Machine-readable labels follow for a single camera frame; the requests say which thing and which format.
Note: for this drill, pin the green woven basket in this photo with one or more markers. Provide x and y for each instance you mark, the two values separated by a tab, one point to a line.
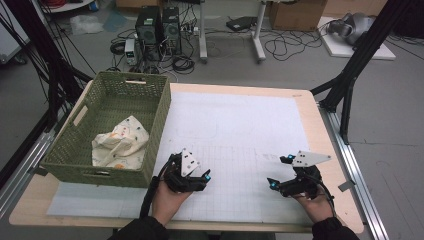
113	100

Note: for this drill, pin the white desk leg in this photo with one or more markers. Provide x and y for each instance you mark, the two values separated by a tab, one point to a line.
202	33
258	36

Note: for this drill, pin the slim black computer tower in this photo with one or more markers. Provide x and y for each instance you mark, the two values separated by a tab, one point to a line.
172	30

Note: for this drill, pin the grey headset device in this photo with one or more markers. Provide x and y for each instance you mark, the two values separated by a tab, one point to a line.
353	26

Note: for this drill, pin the white power strip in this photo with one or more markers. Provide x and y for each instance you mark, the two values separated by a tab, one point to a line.
190	30

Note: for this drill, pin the large black computer tower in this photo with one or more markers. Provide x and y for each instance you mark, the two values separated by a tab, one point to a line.
148	33

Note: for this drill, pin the white grid mat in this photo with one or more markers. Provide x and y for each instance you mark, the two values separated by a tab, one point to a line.
233	113

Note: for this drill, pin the brown cardboard box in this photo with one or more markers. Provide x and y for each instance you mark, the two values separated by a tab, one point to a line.
296	15

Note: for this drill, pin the cream printed cloth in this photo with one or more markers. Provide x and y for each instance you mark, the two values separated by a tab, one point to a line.
121	146

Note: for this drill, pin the blue sheet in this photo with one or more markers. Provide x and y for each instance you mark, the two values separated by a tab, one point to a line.
115	21

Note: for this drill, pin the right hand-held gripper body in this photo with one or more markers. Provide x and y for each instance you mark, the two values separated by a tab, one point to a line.
305	185

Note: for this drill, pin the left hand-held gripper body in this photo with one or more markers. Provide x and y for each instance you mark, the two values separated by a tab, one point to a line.
181	180

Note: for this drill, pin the person's right hand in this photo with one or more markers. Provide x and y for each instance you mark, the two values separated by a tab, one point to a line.
318	208

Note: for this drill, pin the grey power supply unit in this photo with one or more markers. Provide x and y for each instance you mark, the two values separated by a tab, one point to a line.
130	50

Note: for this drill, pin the black flat box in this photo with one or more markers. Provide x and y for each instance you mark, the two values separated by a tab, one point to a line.
240	23

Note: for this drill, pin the person's left hand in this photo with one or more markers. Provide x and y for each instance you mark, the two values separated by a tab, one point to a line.
166	205

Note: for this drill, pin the aluminium rail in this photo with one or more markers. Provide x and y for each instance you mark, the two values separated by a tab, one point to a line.
30	160
353	166

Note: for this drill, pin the grey metal bracket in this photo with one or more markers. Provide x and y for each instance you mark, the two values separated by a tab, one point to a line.
346	185

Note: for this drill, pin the clear plastic bag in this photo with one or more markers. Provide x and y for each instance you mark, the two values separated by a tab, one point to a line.
86	25

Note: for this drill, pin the white floor board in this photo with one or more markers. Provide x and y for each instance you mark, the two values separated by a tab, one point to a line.
336	48

